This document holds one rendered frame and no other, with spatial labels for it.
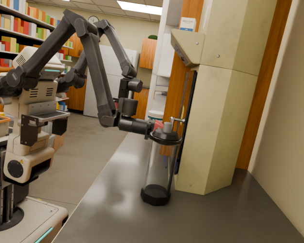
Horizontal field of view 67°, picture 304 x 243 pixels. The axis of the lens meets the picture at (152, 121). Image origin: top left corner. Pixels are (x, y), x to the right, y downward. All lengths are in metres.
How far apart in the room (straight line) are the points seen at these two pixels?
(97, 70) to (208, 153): 0.53
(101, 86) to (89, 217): 0.48
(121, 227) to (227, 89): 0.55
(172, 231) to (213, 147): 0.33
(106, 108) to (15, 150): 0.71
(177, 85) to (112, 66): 4.73
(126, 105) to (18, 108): 0.73
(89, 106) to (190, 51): 5.37
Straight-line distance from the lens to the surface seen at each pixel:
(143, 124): 0.87
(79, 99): 6.29
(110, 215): 0.73
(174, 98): 1.19
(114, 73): 5.85
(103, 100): 0.91
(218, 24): 0.84
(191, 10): 1.22
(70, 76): 1.50
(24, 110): 1.41
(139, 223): 0.71
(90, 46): 0.98
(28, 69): 1.14
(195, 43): 0.82
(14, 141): 1.45
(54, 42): 1.08
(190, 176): 0.90
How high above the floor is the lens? 1.36
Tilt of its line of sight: 12 degrees down
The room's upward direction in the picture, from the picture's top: 9 degrees clockwise
